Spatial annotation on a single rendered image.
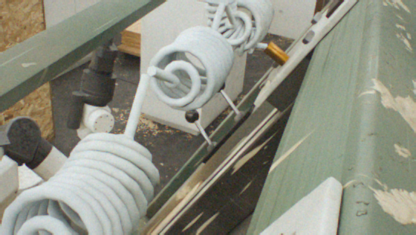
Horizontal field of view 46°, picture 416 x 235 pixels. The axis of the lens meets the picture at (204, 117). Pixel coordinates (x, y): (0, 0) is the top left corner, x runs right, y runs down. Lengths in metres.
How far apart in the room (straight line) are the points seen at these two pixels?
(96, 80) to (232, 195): 0.68
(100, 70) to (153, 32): 2.44
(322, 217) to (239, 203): 0.53
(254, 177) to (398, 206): 0.48
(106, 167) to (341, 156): 0.14
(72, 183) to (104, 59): 1.00
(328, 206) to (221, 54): 0.29
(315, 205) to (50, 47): 0.16
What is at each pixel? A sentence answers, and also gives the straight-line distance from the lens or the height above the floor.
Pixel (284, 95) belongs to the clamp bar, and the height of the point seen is 1.81.
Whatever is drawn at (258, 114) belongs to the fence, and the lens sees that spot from 1.13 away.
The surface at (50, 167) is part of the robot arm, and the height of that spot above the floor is 1.24.
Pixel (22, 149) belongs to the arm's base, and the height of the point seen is 1.32.
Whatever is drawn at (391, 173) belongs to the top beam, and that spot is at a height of 1.96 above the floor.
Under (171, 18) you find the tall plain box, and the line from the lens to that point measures 3.60.
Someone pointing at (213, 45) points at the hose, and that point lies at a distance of 0.46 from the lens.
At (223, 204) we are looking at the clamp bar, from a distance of 0.72.
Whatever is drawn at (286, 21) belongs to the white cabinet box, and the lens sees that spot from 6.13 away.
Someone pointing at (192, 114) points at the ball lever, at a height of 1.46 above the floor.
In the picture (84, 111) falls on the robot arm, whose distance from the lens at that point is 1.34.
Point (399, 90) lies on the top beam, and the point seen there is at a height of 1.96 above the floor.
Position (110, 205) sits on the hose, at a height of 1.89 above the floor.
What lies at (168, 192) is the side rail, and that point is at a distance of 1.67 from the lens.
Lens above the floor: 2.08
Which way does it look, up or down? 30 degrees down
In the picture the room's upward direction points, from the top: 5 degrees clockwise
